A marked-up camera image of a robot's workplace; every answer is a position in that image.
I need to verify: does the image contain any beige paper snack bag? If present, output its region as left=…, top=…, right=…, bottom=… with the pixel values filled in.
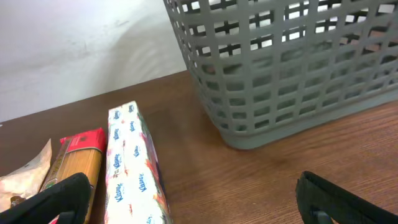
left=1, top=139, right=52, bottom=212

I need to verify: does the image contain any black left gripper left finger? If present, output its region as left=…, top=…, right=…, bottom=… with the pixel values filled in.
left=1, top=172, right=91, bottom=224

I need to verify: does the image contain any grey plastic lattice basket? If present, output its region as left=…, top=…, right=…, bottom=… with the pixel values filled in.
left=164, top=0, right=397, bottom=149

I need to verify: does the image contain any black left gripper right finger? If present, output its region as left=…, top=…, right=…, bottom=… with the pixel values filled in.
left=295, top=171, right=397, bottom=224

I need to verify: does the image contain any white Kleenex tissue pack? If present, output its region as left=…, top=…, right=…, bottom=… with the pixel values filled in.
left=104, top=101, right=173, bottom=224

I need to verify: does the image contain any red spaghetti packet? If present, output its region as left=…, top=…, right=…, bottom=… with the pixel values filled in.
left=41, top=128, right=106, bottom=223

